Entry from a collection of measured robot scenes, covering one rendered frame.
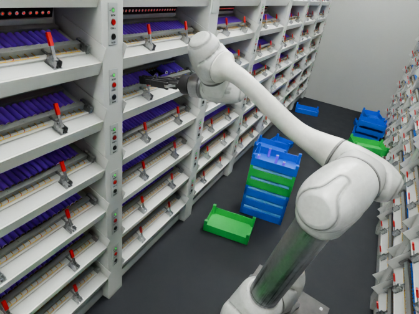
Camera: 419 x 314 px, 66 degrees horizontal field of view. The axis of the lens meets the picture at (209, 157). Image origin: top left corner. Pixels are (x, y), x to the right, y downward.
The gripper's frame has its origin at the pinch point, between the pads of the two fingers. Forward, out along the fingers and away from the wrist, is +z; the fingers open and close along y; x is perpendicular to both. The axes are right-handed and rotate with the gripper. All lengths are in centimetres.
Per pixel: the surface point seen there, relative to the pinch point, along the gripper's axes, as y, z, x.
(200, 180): 69, 16, -85
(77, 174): -37.3, 5.5, -26.4
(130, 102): -10.0, 2.0, -7.0
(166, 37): 18.7, 2.7, 14.9
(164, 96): 9.0, -0.9, -8.8
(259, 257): 43, -39, -111
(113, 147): -23.4, 0.3, -20.8
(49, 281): -53, 12, -66
